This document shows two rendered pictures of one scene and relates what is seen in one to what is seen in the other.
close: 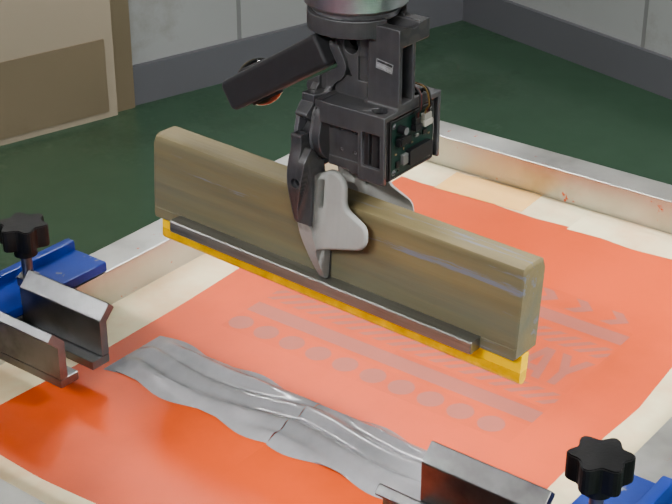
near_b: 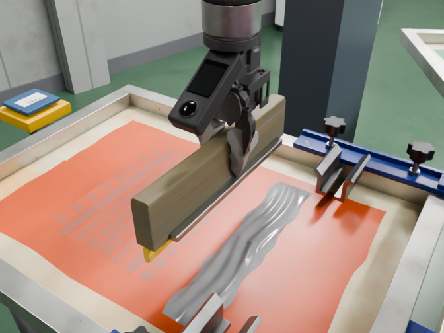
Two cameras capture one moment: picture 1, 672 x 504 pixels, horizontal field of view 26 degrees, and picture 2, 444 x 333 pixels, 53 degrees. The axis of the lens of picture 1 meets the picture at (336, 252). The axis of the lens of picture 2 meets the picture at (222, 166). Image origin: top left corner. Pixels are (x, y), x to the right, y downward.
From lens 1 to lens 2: 1.19 m
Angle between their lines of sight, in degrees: 78
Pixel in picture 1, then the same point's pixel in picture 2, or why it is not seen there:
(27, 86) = not seen: outside the picture
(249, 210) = (202, 185)
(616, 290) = (129, 150)
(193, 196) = (175, 213)
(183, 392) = (229, 289)
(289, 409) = (241, 243)
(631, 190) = (61, 130)
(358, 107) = (257, 75)
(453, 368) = not seen: hidden behind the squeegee
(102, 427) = (265, 324)
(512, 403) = not seen: hidden behind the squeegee
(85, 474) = (311, 324)
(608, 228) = (70, 149)
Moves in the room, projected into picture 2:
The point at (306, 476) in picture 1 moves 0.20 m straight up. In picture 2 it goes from (289, 236) to (301, 135)
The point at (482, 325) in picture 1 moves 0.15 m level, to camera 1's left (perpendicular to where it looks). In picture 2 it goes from (277, 131) to (295, 185)
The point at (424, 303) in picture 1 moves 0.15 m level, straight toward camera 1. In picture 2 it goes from (262, 145) to (353, 144)
